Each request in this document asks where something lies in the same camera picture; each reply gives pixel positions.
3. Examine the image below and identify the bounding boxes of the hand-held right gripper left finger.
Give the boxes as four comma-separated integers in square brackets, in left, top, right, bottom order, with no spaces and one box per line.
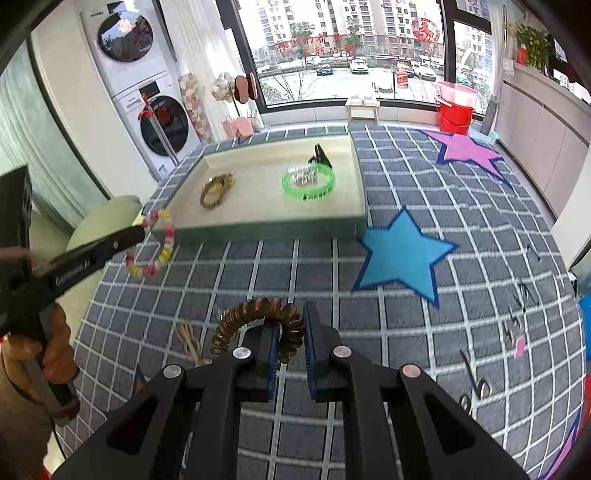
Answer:
[51,318,281,480]

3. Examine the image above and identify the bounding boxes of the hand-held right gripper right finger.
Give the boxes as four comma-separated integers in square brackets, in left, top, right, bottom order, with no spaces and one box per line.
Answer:
[303,300,533,480]

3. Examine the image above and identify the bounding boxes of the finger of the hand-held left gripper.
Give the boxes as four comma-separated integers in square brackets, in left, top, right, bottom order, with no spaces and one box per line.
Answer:
[99,224,147,264]

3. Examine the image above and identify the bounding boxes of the pastel bead bracelet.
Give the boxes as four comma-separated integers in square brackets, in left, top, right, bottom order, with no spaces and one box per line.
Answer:
[124,208,177,279]

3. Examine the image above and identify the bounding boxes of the brown spiral hair tie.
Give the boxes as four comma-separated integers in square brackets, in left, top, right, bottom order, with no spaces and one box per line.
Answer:
[209,296,306,367]

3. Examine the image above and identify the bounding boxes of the grey-green jewelry tray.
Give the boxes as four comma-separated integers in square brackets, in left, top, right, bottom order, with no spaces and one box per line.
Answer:
[141,134,369,244]

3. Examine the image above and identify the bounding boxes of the green translucent bangle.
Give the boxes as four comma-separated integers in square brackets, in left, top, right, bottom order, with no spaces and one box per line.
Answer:
[281,163,336,203]

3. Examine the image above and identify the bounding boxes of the clear rhinestone hair clip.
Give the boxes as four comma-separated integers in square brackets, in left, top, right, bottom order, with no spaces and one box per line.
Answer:
[290,166,320,186]

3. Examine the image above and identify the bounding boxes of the black claw hair clip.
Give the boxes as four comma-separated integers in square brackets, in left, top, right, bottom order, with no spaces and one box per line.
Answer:
[308,143,334,169]

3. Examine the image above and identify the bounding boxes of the person's left forearm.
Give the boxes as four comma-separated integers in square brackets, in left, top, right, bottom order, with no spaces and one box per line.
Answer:
[0,338,54,480]

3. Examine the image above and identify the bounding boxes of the person's left hand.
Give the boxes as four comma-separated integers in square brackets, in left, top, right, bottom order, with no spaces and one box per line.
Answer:
[39,304,78,385]

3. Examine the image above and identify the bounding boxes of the cream sofa cushion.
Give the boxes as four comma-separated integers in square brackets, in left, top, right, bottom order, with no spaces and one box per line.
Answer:
[66,194,144,253]

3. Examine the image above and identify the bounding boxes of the beige ribbon bow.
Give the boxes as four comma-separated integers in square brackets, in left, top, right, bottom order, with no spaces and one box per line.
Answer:
[174,317,206,368]

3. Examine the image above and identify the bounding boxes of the beige checkered cushion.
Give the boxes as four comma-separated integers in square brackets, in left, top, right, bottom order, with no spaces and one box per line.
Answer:
[177,72,216,145]

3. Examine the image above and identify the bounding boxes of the pink gift bags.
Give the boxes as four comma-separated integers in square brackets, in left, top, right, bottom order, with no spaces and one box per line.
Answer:
[221,115,255,138]

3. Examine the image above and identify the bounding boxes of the white flower ornament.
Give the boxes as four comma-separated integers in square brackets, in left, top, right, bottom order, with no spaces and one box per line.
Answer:
[212,72,236,103]

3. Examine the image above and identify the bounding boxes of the brown oval slippers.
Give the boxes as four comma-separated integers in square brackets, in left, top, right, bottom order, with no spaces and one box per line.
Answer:
[234,73,260,102]

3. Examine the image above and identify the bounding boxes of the white tumble dryer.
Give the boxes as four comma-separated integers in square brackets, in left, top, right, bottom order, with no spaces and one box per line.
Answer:
[80,0,179,99]

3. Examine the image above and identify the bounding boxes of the white curtain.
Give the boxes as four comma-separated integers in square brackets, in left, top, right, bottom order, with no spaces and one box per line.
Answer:
[157,0,253,136]

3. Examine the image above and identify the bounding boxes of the small white stool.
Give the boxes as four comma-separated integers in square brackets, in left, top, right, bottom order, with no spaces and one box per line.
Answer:
[346,92,380,123]

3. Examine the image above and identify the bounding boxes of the red plastic bucket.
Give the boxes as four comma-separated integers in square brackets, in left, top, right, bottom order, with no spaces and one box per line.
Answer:
[436,99,476,136]

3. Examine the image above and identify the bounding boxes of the light blue basin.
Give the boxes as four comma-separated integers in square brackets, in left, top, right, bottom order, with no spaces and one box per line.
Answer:
[469,124,501,144]

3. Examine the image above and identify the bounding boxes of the large black-framed window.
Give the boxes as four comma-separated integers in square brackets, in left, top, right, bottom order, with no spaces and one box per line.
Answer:
[217,0,497,114]

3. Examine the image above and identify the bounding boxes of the white cabinet counter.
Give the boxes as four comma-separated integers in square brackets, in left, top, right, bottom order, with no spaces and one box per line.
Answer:
[488,59,591,219]

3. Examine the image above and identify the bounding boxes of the colourful window decals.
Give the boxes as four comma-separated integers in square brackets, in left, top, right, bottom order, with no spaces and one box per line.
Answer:
[271,0,445,55]

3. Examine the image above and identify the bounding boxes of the green potted plant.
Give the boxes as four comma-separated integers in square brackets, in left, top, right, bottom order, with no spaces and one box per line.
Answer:
[512,22,553,71]

